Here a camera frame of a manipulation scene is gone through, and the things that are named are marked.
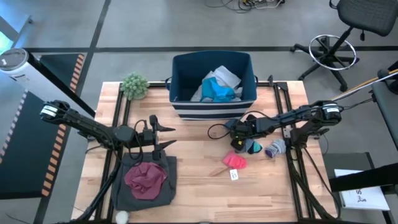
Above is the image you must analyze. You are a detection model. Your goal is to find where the floor cable bundle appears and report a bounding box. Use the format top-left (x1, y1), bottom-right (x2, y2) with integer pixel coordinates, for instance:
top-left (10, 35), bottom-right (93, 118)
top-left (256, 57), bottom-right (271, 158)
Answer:
top-left (205, 0), bottom-right (285, 14)

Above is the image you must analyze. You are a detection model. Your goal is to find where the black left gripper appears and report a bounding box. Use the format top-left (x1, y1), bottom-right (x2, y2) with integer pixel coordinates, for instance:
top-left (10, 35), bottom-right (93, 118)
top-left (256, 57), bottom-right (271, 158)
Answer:
top-left (133, 114), bottom-right (178, 161)

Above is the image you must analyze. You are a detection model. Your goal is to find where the gray teal sock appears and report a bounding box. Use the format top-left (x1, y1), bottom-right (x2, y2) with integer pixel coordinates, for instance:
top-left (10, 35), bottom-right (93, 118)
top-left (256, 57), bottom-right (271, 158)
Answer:
top-left (243, 139), bottom-right (264, 155)

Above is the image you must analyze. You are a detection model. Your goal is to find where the white metal pole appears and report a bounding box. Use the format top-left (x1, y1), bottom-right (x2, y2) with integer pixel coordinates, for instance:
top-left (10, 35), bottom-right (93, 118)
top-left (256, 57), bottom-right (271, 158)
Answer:
top-left (337, 74), bottom-right (398, 101)

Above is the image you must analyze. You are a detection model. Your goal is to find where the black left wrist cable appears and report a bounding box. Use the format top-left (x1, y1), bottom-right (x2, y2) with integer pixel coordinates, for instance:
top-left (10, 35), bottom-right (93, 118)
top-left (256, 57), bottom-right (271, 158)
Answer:
top-left (124, 119), bottom-right (149, 166)

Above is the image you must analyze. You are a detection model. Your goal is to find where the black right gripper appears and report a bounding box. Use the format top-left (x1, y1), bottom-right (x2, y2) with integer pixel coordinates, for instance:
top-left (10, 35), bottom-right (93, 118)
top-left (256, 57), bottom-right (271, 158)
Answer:
top-left (229, 113), bottom-right (261, 153)

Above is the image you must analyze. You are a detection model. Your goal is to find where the black office chair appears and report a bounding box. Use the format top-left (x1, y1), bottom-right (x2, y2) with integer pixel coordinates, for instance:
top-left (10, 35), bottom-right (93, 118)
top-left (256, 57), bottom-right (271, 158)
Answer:
top-left (290, 0), bottom-right (398, 93)

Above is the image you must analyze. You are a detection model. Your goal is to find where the pink sock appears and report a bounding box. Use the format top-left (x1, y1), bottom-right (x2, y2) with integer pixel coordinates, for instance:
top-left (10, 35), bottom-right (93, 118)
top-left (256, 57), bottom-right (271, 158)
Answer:
top-left (222, 151), bottom-right (248, 170)

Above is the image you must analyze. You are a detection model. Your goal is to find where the purple gray sock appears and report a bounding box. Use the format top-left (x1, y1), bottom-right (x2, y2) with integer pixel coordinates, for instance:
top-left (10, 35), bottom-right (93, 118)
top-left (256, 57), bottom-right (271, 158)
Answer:
top-left (264, 138), bottom-right (287, 159)

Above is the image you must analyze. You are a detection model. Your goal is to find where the navy white striped fabric basket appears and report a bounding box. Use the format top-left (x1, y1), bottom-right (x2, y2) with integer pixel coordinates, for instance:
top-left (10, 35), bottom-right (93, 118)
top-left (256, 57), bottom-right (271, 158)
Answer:
top-left (164, 50), bottom-right (259, 121)

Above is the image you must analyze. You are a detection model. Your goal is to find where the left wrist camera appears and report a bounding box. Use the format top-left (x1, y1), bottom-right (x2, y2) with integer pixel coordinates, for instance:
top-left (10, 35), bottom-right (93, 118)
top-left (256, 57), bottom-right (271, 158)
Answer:
top-left (141, 129), bottom-right (155, 142)

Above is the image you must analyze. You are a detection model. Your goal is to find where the maroon garment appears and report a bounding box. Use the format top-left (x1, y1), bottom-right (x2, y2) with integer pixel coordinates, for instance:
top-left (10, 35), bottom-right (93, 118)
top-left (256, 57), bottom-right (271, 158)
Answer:
top-left (124, 161), bottom-right (169, 200)

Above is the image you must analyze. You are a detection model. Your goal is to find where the blue garment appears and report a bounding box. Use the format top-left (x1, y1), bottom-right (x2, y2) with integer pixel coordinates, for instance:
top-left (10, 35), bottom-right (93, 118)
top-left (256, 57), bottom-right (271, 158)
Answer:
top-left (200, 77), bottom-right (236, 103)

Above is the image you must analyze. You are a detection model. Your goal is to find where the black aluminium table frame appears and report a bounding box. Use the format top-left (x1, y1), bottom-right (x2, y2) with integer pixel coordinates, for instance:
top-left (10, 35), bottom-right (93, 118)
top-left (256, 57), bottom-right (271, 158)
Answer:
top-left (95, 80), bottom-right (315, 223)

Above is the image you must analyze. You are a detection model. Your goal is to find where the white paper sheet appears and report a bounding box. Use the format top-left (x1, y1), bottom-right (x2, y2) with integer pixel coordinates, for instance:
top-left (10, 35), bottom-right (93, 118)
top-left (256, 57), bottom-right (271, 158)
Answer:
top-left (334, 169), bottom-right (391, 212)

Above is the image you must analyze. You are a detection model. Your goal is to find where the white garment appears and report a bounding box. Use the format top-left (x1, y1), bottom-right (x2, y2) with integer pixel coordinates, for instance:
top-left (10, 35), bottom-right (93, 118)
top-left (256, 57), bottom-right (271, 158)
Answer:
top-left (190, 65), bottom-right (244, 103)

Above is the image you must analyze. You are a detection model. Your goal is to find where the white rolled sock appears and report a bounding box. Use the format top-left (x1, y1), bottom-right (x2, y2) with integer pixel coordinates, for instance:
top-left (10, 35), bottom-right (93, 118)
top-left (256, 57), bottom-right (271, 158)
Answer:
top-left (115, 210), bottom-right (130, 224)

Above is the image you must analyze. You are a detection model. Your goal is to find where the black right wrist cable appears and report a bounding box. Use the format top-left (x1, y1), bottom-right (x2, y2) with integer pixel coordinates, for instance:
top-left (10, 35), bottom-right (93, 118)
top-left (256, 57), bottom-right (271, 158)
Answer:
top-left (207, 123), bottom-right (233, 140)

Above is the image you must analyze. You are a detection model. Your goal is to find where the white cylindrical air purifier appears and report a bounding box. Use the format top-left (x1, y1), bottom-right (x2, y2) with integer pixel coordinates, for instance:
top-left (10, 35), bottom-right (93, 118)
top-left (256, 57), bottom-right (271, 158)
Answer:
top-left (0, 48), bottom-right (52, 105)

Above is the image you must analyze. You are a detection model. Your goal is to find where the black hazard striped floor mat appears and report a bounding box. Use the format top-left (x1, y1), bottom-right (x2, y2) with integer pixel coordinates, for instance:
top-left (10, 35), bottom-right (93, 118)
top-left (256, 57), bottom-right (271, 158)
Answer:
top-left (0, 90), bottom-right (74, 200)
top-left (39, 53), bottom-right (86, 94)

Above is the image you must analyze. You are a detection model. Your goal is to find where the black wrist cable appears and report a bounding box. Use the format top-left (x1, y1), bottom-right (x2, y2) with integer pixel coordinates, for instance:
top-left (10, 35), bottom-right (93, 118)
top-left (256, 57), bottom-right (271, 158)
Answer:
top-left (124, 119), bottom-right (149, 166)
top-left (207, 123), bottom-right (233, 140)

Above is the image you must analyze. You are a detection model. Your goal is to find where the gray garment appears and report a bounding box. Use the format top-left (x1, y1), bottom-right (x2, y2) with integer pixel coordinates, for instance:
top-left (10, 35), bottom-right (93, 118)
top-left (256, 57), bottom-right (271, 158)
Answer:
top-left (111, 152), bottom-right (178, 212)

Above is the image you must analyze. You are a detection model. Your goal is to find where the black overhead rig beam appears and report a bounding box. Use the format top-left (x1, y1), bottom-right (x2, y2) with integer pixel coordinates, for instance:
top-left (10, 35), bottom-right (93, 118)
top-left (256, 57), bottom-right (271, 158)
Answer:
top-left (26, 51), bottom-right (96, 118)
top-left (328, 162), bottom-right (398, 193)

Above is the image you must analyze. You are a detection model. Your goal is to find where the green succulent plant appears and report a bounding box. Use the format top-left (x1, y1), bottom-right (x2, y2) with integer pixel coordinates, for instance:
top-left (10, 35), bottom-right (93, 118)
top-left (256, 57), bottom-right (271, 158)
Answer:
top-left (120, 72), bottom-right (150, 101)

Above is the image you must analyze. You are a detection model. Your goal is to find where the dark gray padded bench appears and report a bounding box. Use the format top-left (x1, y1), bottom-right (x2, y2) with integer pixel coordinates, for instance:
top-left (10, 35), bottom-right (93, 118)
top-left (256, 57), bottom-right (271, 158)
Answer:
top-left (371, 79), bottom-right (398, 150)

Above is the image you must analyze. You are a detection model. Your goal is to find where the black frame strut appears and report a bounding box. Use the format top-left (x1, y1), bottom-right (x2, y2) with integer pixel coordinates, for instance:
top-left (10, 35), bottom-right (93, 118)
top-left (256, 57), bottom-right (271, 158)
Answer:
top-left (289, 146), bottom-right (340, 220)
top-left (74, 160), bottom-right (122, 223)

